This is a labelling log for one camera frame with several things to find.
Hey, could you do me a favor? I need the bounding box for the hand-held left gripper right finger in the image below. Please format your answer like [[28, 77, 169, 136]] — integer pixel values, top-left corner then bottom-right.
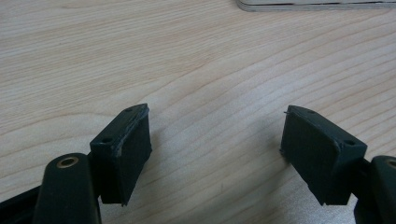
[[279, 105, 369, 206]]

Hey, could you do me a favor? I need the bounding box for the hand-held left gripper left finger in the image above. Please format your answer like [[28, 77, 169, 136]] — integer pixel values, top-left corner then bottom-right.
[[89, 103, 153, 207]]

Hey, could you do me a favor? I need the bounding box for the white book with green picture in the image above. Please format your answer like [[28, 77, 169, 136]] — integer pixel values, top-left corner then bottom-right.
[[235, 0, 396, 13]]

